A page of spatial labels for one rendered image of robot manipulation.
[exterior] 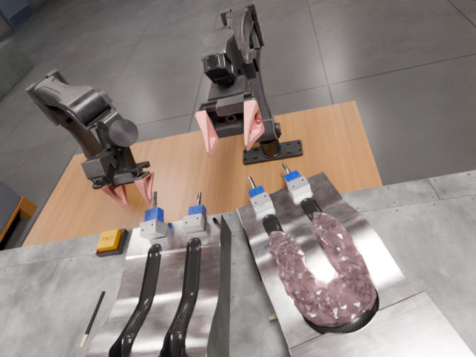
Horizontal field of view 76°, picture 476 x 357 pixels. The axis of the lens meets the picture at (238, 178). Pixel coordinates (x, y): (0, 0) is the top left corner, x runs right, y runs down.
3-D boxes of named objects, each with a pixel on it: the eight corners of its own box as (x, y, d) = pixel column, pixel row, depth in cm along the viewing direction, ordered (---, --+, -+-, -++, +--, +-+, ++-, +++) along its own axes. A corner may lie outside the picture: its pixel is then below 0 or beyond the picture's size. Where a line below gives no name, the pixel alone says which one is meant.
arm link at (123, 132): (150, 129, 65) (110, 80, 59) (119, 156, 61) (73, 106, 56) (133, 130, 74) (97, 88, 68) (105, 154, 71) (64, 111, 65)
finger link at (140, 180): (153, 209, 70) (139, 171, 68) (125, 214, 72) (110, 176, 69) (163, 197, 77) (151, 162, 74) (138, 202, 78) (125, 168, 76)
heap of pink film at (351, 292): (261, 236, 76) (253, 219, 71) (327, 207, 76) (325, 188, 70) (307, 344, 58) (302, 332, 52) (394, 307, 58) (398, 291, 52)
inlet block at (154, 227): (153, 197, 89) (141, 190, 85) (168, 193, 88) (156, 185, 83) (152, 241, 83) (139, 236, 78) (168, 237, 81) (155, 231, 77)
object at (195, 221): (195, 199, 90) (188, 188, 86) (211, 196, 89) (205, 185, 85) (190, 238, 81) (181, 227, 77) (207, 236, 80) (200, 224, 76)
